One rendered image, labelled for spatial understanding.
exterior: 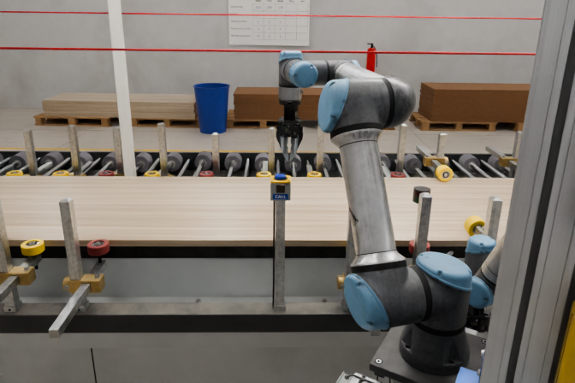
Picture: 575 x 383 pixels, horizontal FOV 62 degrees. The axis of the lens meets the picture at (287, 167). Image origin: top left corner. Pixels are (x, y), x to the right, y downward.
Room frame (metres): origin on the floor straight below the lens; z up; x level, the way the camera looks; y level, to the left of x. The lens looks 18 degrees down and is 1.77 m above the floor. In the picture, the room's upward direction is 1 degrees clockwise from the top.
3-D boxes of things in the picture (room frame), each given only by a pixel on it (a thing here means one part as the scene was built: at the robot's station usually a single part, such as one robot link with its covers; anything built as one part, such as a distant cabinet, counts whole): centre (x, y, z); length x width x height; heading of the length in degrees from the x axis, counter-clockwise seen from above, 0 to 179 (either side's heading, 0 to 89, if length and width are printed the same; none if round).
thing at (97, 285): (1.52, 0.74, 0.81); 0.14 x 0.06 x 0.05; 92
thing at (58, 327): (1.45, 0.72, 0.81); 0.44 x 0.03 x 0.04; 2
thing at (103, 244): (1.65, 0.73, 0.85); 0.08 x 0.08 x 0.11
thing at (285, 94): (1.53, -0.01, 1.51); 0.08 x 0.08 x 0.05
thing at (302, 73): (1.44, -0.05, 1.59); 0.11 x 0.11 x 0.08; 17
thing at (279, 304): (1.54, 0.03, 0.93); 0.05 x 0.05 x 0.45; 2
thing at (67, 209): (1.52, 0.76, 0.90); 0.04 x 0.04 x 0.48; 2
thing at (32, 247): (1.64, 0.98, 0.85); 0.08 x 0.08 x 0.11
